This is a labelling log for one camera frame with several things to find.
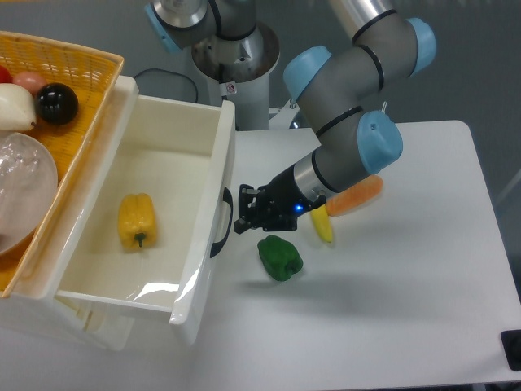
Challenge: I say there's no white top drawer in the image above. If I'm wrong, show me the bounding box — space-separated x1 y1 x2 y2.
78 96 235 345

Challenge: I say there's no yellow banana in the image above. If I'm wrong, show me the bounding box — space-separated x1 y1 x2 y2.
310 204 334 243

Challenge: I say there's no metal table bracket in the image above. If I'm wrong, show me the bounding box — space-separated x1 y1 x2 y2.
269 99 300 130

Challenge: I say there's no black cable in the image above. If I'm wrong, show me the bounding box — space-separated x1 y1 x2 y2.
133 68 199 103

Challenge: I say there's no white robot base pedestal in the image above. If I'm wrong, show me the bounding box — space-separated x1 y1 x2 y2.
191 22 280 130

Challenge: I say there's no orange triangular bread slice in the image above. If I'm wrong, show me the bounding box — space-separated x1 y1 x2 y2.
326 175 383 217

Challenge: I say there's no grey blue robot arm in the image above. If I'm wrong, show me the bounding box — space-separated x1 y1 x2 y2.
145 1 436 234

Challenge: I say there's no pink toy fruit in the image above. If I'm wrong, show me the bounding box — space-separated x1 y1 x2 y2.
12 72 47 95

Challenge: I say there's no white toy radish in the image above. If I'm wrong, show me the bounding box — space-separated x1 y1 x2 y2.
1 83 37 132

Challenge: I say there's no red toy tomato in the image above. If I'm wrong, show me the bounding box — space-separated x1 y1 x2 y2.
0 65 13 84

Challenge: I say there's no clear plastic wrapped bowl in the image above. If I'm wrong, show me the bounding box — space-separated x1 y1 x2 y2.
1 132 58 254

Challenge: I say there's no black ball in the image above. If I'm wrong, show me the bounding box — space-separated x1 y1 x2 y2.
34 82 79 125

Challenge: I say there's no white drawer cabinet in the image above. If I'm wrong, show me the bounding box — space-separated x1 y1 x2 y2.
1 77 138 350

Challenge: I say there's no yellow bell pepper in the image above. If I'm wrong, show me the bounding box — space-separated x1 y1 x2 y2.
117 193 158 250

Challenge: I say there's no black corner clamp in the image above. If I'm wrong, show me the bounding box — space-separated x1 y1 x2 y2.
500 329 521 371

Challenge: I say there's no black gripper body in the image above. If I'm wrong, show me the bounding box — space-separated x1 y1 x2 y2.
256 166 326 231

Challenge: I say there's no yellow woven basket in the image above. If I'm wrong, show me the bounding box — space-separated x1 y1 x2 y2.
1 31 124 298

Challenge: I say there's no green bell pepper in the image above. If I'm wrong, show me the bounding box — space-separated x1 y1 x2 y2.
257 235 304 282

